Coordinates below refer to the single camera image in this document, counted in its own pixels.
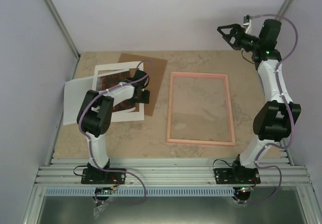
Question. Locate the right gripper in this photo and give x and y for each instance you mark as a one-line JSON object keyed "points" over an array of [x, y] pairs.
{"points": [[236, 28]]}

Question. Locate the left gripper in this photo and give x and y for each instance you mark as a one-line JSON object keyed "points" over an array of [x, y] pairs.
{"points": [[145, 98]]}

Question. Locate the white mat board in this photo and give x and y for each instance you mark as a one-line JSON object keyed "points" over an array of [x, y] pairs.
{"points": [[121, 116]]}

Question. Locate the red black photo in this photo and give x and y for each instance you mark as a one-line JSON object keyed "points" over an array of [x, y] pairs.
{"points": [[110, 79]]}

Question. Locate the clear acrylic sheet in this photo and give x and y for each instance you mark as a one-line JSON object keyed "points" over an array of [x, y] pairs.
{"points": [[199, 110]]}

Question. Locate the white paper sheet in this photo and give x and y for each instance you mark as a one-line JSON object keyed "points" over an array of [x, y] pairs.
{"points": [[74, 93]]}

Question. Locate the pink picture frame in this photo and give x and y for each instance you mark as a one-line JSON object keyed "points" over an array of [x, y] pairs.
{"points": [[222, 76]]}

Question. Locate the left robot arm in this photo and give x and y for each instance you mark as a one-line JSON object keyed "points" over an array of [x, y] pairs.
{"points": [[94, 119]]}

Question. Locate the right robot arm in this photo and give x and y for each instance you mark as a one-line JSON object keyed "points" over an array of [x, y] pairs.
{"points": [[276, 120]]}

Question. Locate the brown backing board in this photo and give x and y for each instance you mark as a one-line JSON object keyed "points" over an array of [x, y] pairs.
{"points": [[156, 77]]}

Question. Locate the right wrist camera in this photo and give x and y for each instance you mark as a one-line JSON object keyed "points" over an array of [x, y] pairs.
{"points": [[247, 24]]}

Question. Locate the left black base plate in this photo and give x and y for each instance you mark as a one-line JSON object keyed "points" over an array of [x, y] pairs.
{"points": [[96, 176]]}

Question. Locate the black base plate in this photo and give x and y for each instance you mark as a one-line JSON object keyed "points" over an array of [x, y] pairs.
{"points": [[233, 176], [96, 176]]}

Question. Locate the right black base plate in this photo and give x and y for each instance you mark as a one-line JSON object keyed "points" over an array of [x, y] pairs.
{"points": [[233, 176]]}

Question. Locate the blue grey cable duct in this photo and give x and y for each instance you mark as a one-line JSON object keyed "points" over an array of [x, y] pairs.
{"points": [[140, 192]]}

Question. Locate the aluminium rail base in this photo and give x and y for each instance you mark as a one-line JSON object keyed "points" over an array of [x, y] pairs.
{"points": [[169, 173]]}

